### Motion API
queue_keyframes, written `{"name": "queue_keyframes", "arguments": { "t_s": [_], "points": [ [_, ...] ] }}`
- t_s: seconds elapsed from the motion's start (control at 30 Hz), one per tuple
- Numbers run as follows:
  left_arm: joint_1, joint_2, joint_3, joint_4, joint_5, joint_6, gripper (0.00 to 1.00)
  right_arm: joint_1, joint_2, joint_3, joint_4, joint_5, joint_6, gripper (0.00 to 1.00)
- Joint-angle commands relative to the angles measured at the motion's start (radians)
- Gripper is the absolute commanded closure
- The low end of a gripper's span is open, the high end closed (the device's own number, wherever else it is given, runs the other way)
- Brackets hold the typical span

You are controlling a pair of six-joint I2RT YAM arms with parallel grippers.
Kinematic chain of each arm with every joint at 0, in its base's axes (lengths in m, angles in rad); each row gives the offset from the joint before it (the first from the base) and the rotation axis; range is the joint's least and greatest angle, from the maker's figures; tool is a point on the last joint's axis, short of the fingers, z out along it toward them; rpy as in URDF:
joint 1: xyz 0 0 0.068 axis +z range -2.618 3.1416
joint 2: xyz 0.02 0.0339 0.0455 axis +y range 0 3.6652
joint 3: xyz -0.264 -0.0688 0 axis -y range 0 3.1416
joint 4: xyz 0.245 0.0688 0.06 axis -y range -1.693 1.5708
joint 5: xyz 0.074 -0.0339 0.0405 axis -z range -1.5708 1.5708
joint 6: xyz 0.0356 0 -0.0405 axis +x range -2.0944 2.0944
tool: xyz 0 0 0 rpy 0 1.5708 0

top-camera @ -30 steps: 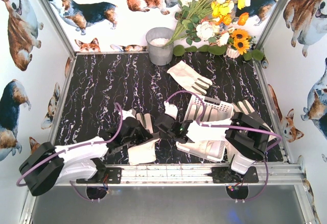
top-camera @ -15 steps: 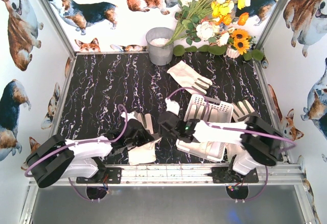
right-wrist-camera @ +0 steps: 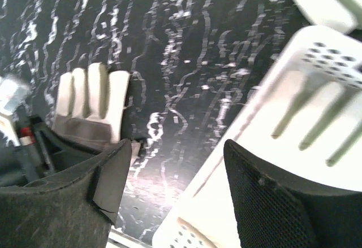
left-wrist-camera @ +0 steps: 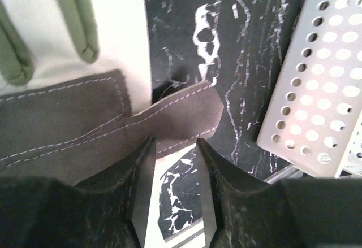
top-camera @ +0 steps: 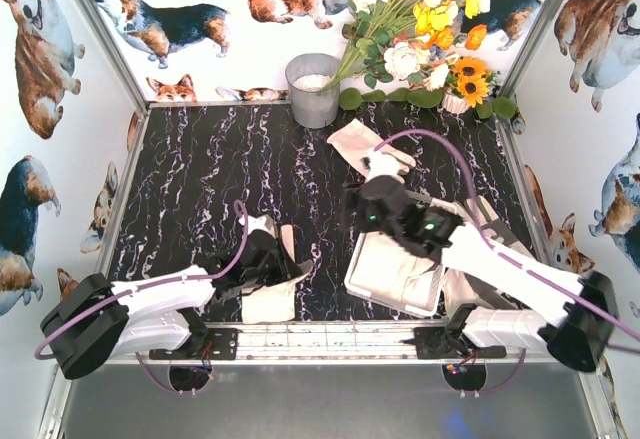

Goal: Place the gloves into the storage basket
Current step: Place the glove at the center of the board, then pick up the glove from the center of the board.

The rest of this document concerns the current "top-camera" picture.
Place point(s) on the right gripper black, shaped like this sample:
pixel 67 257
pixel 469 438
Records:
pixel 361 197

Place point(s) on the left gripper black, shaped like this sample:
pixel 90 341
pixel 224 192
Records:
pixel 279 263

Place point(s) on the white glove grey palm patch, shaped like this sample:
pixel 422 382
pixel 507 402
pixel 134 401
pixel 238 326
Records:
pixel 273 304

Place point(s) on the white glove green fingers back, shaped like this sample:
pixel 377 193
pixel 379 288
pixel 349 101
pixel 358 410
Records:
pixel 355 143

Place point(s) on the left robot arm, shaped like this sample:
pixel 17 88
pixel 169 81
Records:
pixel 102 319

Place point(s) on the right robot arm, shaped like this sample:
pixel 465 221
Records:
pixel 571 316

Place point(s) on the white perforated storage basket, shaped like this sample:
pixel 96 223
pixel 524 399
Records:
pixel 426 231

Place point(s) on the glove beside basket right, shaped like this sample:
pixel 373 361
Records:
pixel 460 288

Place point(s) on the grey metal bucket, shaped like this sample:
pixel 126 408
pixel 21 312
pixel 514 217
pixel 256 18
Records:
pixel 313 94

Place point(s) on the small white sunflower pot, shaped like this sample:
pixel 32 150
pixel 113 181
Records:
pixel 454 104

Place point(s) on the artificial flower bouquet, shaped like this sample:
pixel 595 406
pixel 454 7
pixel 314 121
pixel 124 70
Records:
pixel 401 40

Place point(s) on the aluminium front rail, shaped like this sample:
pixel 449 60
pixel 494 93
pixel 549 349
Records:
pixel 331 341

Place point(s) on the right aluminium post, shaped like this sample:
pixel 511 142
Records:
pixel 524 58

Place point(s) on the aluminium post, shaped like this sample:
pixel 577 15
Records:
pixel 524 58
pixel 112 52

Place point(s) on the left aluminium post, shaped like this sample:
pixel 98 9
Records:
pixel 112 52

